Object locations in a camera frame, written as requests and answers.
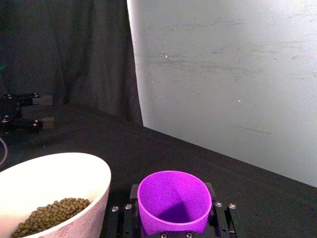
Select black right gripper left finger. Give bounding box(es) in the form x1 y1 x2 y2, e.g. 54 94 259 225
105 183 144 238

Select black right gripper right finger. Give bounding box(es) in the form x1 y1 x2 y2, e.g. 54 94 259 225
204 182 239 238

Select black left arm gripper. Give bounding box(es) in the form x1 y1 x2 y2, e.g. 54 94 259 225
0 92 55 135

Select purple plastic cup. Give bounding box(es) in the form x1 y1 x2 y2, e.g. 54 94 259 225
137 170 213 236

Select white patterned ceramic bowl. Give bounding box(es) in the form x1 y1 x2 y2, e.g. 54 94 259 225
0 152 112 238

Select green mung beans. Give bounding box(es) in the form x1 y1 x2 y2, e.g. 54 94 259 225
9 197 91 238

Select black curtain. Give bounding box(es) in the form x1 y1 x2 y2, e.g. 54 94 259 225
0 0 144 127

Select black table cloth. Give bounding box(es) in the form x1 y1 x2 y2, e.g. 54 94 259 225
0 103 317 238

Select thin white cable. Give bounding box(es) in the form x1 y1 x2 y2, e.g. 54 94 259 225
0 136 9 166

